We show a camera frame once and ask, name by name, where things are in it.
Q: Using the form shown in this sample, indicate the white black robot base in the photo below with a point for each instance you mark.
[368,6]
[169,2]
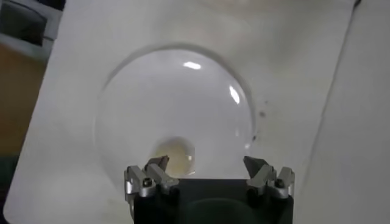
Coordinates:
[22,22]

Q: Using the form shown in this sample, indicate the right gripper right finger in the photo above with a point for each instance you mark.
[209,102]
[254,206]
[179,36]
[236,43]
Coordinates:
[263,178]

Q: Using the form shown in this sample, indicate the white steamed baozi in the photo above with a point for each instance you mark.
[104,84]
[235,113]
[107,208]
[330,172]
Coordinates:
[178,152]

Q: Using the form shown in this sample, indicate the white round plate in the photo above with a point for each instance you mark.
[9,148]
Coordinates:
[170,100]

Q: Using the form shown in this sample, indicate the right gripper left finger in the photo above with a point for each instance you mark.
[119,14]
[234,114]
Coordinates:
[143,182]

